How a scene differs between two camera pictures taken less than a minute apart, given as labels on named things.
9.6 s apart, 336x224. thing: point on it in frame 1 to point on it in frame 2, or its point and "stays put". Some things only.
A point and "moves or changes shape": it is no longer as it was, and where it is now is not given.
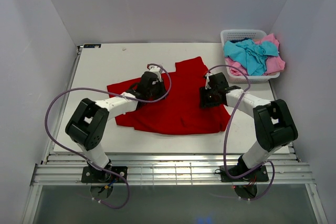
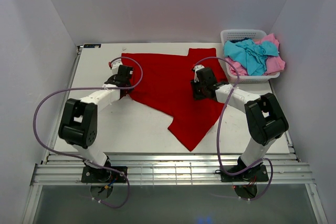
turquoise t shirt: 253,54 stays put
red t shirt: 180,110 moves or changes shape
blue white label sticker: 92,45 stays put
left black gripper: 158,91 to 126,92
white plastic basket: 227,35 stays put
